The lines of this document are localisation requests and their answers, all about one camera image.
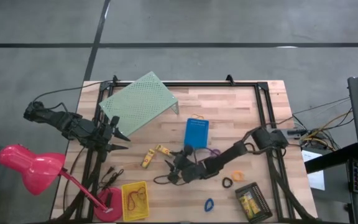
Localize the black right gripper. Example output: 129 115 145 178
165 145 206 184

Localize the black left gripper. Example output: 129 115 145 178
96 116 131 153

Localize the blue plastic basket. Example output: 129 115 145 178
183 118 210 149

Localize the red rubber band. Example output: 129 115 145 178
135 186 147 202
126 191 138 212

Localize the orange coil keychain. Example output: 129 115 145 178
231 170 245 183

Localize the black plastic basket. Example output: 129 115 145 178
234 182 273 223

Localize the pink desk lamp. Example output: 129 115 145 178
0 143 126 223

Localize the black desk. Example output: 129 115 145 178
305 142 358 224

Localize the green perforated metal shelf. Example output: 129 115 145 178
98 70 180 139

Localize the yellow plastic basket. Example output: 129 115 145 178
121 180 150 222

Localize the white paper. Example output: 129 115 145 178
301 149 326 191

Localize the loose black gripper cable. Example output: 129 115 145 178
153 174 188 187

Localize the black lamp cord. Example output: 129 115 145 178
99 166 125 191

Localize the brown cable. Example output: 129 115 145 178
61 146 86 215

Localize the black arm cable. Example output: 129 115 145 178
32 79 117 103

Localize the black aluminium table frame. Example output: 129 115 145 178
53 74 319 224

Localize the yellow cable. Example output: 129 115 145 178
301 110 354 149

